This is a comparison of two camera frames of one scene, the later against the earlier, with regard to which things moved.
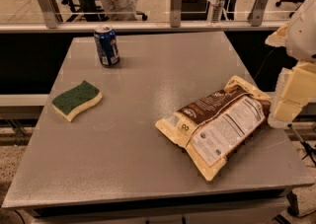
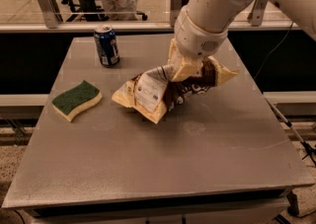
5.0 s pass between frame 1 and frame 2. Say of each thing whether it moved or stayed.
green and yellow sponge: stayed
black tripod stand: stayed
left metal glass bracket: stayed
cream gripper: moved
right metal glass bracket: stayed
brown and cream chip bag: moved
